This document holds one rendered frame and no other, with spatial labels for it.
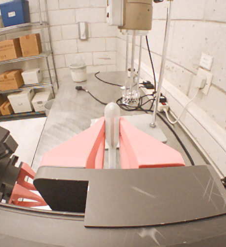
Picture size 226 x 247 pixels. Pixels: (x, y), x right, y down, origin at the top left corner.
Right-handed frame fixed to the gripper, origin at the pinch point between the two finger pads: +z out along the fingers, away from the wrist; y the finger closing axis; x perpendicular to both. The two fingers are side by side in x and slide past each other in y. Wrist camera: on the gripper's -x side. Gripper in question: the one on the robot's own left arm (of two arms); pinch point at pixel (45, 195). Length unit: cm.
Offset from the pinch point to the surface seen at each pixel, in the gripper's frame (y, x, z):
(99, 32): 228, -67, 3
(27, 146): 31.0, 15.0, -8.0
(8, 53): 201, 24, -96
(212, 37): 25, -59, 28
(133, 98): 26.9, -23.0, 16.9
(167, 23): 25, -49, 11
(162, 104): 44, -27, 41
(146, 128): 31.0, -15.1, 32.3
